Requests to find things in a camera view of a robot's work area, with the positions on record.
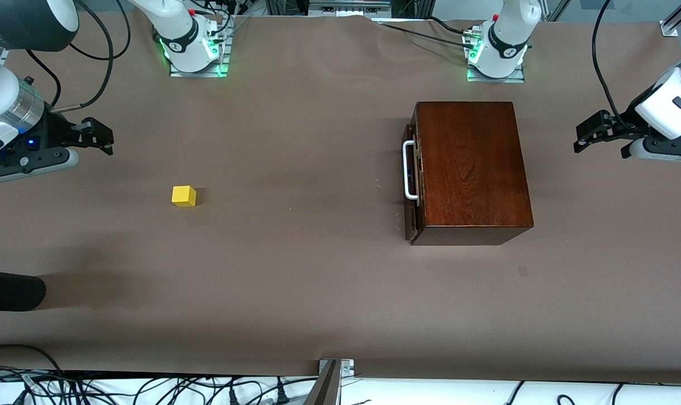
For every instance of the aluminium left arm base plate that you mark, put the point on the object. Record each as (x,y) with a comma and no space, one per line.
(495,79)

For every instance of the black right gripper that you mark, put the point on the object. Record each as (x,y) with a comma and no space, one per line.
(57,133)

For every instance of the yellow cube block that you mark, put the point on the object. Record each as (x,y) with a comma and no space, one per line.
(183,196)

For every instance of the brown paper table cover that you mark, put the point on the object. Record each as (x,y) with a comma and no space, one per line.
(295,264)

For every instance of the dark brown wooden cabinet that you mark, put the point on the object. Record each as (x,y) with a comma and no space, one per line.
(475,169)

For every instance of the aluminium right arm base plate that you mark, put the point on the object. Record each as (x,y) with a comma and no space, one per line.
(225,62)

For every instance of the grey device with ports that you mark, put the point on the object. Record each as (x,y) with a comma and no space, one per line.
(348,7)

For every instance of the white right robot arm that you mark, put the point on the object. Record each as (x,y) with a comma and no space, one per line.
(178,31)

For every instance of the grey aluminium beam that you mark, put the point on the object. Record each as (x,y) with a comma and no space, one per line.
(324,388)

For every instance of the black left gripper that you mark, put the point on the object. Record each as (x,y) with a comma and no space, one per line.
(625,124)

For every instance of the silver metal corner bracket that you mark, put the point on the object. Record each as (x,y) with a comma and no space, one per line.
(346,367)

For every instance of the black foam cylinder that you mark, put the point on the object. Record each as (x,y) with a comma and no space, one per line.
(8,289)

